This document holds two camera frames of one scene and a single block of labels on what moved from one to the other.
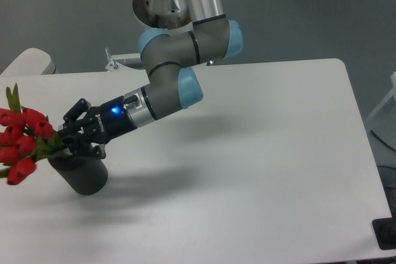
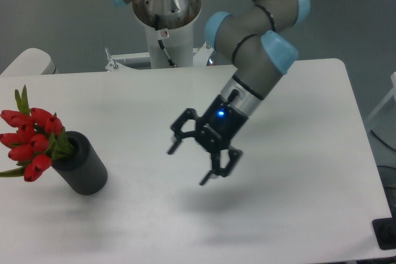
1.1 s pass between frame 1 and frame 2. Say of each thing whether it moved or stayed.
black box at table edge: stayed
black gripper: moved
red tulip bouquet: moved
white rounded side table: stayed
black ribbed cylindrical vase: stayed
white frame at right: stayed
